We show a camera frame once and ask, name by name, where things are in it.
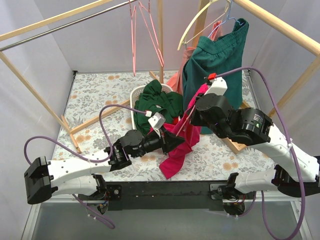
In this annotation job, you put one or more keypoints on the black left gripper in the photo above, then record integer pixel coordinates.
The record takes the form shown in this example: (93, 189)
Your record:
(164, 142)

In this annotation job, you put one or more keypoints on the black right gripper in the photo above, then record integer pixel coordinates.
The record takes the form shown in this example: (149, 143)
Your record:
(195, 117)

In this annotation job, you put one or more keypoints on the magenta t shirt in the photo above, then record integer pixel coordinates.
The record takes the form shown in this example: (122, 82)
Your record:
(173, 164)

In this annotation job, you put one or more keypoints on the pink wire hanger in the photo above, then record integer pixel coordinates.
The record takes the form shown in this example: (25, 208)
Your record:
(133, 17)
(187, 127)
(149, 23)

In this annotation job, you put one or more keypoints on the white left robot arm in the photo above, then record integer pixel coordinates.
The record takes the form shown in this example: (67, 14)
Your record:
(80, 175)

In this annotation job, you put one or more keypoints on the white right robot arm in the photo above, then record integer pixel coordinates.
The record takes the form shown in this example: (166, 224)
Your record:
(253, 128)

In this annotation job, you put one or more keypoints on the salmon garment on hanger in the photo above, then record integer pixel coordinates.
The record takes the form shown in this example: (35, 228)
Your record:
(176, 81)

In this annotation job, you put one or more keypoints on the teal shorts on hanger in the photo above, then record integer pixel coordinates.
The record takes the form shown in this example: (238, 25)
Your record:
(220, 56)

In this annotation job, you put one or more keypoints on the cream wooden hanger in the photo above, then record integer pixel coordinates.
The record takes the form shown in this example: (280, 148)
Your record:
(199, 20)

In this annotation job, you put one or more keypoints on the red garment in basket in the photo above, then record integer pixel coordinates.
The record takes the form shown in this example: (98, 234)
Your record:
(176, 120)

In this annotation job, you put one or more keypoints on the dark green garment in basket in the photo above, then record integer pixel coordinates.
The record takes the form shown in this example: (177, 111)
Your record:
(153, 99)

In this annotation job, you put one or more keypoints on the white laundry basket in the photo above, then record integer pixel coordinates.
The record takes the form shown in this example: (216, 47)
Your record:
(134, 96)

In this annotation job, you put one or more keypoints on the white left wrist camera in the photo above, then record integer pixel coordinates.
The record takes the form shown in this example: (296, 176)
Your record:
(156, 120)

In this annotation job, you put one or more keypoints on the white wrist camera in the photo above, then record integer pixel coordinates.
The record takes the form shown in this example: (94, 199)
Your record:
(156, 120)
(216, 85)

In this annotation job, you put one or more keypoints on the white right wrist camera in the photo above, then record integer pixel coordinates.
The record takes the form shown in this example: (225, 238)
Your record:
(216, 85)

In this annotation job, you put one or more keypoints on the wooden clothes rack frame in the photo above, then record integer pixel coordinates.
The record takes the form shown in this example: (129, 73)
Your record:
(284, 28)

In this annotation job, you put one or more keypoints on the metal hanging rail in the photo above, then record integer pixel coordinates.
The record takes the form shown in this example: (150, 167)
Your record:
(66, 25)

